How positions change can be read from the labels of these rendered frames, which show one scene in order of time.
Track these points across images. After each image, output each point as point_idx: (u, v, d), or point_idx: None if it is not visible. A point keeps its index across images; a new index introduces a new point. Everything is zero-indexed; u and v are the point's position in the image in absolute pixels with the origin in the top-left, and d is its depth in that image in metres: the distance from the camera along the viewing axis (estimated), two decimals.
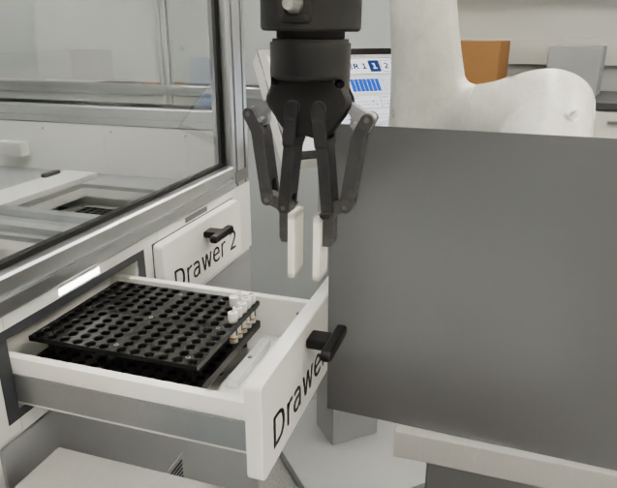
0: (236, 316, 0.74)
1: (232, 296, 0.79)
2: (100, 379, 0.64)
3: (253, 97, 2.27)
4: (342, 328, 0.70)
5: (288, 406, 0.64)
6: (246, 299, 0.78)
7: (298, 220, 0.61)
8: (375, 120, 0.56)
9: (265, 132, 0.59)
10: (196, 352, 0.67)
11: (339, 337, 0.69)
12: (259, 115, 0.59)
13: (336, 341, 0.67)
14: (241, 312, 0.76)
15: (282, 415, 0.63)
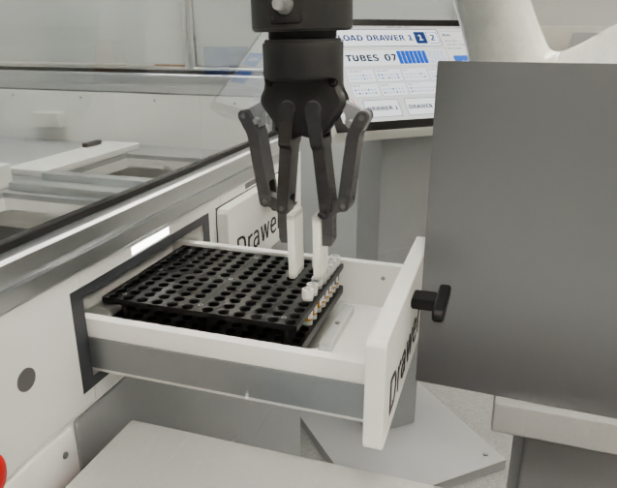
0: (326, 276, 0.68)
1: None
2: (190, 340, 0.58)
3: None
4: (447, 288, 0.64)
5: (398, 370, 0.58)
6: (332, 260, 0.71)
7: (297, 220, 0.61)
8: (370, 117, 0.56)
9: (262, 134, 0.59)
10: (291, 313, 0.61)
11: (447, 296, 0.62)
12: (254, 117, 0.59)
13: (446, 300, 0.61)
14: (329, 273, 0.69)
15: (394, 380, 0.56)
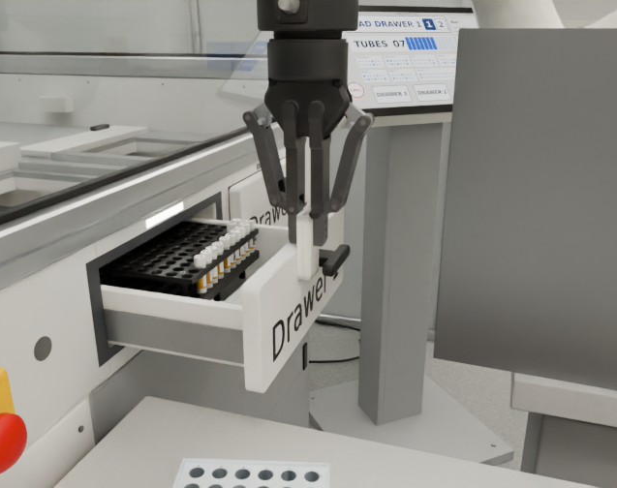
0: (234, 238, 0.71)
1: (231, 223, 0.75)
2: None
3: None
4: (345, 247, 0.67)
5: (288, 320, 0.61)
6: (245, 225, 0.74)
7: (307, 221, 0.61)
8: (371, 123, 0.56)
9: (267, 134, 0.59)
10: (191, 268, 0.64)
11: (343, 254, 0.65)
12: (259, 118, 0.59)
13: (339, 257, 0.64)
14: (239, 235, 0.72)
15: (282, 328, 0.59)
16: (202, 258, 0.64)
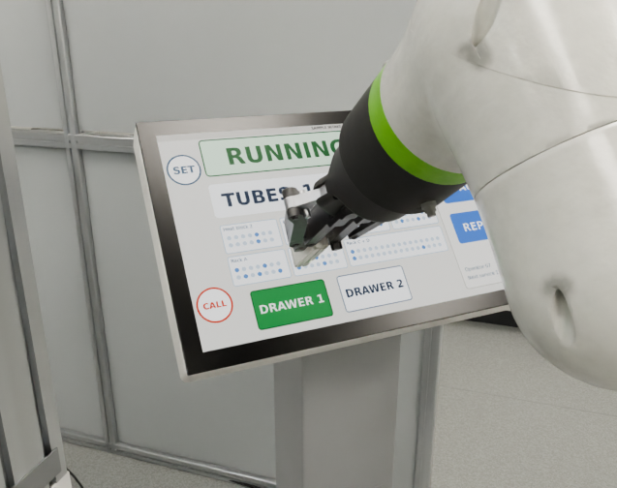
0: None
1: None
2: None
3: None
4: None
5: None
6: None
7: None
8: (284, 202, 0.48)
9: None
10: None
11: None
12: None
13: None
14: None
15: None
16: None
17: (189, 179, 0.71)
